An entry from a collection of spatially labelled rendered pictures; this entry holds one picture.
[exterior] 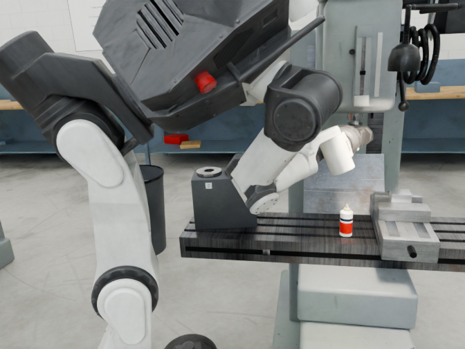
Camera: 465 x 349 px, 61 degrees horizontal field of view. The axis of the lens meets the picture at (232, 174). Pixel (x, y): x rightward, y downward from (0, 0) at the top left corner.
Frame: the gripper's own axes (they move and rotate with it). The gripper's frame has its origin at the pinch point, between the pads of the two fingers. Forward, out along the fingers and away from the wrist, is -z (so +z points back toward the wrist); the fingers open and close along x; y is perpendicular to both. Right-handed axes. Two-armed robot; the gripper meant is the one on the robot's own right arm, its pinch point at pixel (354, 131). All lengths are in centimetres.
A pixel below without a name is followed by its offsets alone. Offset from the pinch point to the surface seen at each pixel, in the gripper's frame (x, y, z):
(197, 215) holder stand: 47, 28, 22
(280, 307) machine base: 41, 104, -37
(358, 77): -2.9, -17.9, 12.6
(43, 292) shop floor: 201, 124, -8
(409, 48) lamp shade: -16.2, -25.0, 22.1
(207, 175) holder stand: 44, 14, 18
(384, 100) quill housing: -9.2, -11.1, 6.5
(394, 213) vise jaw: -14.0, 23.8, 4.0
